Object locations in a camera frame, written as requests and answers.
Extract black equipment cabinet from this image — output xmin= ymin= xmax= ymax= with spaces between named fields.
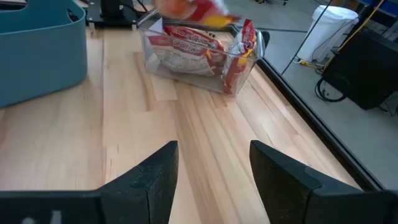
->
xmin=321 ymin=29 xmax=398 ymax=111

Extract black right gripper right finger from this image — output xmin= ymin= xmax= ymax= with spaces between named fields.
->
xmin=249 ymin=139 xmax=323 ymax=224

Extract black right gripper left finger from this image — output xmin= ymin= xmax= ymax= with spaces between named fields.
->
xmin=98 ymin=139 xmax=180 ymax=224

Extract clear plastic bin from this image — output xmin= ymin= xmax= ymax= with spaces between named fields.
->
xmin=137 ymin=14 xmax=267 ymax=96

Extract thin black cable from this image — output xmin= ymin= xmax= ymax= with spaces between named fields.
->
xmin=280 ymin=0 xmax=334 ymax=77

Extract red Maruchan noodle packet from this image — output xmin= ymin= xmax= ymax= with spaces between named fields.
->
xmin=151 ymin=0 xmax=243 ymax=27
xmin=164 ymin=25 xmax=227 ymax=53
xmin=221 ymin=18 xmax=258 ymax=95
xmin=147 ymin=34 xmax=225 ymax=77

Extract white trash bin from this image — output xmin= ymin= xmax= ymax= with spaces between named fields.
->
xmin=296 ymin=4 xmax=360 ymax=63

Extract large teal plastic bin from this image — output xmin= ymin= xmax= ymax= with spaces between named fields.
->
xmin=0 ymin=0 xmax=88 ymax=108

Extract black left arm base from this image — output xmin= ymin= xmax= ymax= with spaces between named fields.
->
xmin=85 ymin=0 xmax=139 ymax=28

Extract yellow cable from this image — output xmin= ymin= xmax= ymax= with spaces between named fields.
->
xmin=322 ymin=0 xmax=387 ymax=71

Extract coiled black cable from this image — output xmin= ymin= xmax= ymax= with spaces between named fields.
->
xmin=314 ymin=77 xmax=348 ymax=103

